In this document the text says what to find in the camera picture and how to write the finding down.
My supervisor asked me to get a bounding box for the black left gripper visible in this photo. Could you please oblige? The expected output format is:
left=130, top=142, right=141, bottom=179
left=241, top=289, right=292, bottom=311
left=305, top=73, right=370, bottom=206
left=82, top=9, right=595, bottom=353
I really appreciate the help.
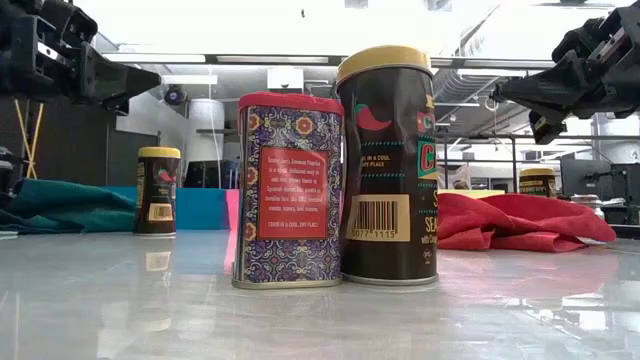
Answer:
left=0, top=0, right=162, bottom=117

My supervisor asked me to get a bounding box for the yellow cable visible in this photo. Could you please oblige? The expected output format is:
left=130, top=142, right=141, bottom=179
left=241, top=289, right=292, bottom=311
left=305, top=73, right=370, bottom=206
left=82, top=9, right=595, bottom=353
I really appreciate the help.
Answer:
left=13, top=98, right=46, bottom=180

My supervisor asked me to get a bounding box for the patterned paprika tin red lid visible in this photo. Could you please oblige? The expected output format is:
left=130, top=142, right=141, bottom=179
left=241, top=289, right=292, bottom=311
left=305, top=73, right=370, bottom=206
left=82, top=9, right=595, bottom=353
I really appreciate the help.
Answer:
left=232, top=91, right=346, bottom=290

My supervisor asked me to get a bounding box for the silver ceiling duct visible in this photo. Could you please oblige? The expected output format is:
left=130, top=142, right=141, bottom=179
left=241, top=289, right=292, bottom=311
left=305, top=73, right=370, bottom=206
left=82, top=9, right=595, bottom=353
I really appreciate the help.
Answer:
left=432, top=68, right=496, bottom=132

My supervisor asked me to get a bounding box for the small glass spice grinder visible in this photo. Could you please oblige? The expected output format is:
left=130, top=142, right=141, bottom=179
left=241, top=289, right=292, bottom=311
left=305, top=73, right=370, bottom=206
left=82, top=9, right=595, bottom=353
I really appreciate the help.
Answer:
left=570, top=193, right=606, bottom=221

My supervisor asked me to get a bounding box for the teal cloth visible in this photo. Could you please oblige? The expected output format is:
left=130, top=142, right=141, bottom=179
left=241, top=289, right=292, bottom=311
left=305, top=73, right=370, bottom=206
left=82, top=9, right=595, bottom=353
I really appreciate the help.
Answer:
left=0, top=178, right=138, bottom=235

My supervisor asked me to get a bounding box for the red cloth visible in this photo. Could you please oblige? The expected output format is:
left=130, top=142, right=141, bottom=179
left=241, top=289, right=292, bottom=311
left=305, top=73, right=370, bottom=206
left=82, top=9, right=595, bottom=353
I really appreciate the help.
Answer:
left=436, top=192, right=618, bottom=254

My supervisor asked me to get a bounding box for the white cylindrical tank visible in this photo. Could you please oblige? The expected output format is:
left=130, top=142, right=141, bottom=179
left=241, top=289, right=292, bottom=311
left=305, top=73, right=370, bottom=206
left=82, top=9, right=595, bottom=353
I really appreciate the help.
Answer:
left=187, top=98, right=226, bottom=164

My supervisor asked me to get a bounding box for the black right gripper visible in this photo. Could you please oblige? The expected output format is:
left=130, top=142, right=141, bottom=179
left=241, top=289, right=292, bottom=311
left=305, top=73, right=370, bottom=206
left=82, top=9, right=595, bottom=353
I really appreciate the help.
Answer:
left=491, top=2, right=640, bottom=147

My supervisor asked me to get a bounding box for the white ceiling box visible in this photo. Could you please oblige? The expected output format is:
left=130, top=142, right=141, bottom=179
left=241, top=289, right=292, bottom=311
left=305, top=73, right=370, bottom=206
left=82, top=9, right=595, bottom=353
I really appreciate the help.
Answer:
left=266, top=67, right=305, bottom=94

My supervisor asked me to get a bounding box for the brown chili jar yellow lid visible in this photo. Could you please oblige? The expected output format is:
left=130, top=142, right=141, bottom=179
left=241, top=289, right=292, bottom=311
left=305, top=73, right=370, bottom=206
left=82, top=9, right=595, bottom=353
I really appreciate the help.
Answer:
left=335, top=44, right=440, bottom=287
left=132, top=146, right=182, bottom=237
left=518, top=167, right=559, bottom=199

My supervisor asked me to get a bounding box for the white plastic cover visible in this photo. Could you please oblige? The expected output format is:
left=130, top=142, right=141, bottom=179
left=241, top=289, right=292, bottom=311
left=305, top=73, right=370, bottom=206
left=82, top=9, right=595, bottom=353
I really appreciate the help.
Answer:
left=437, top=163, right=472, bottom=191

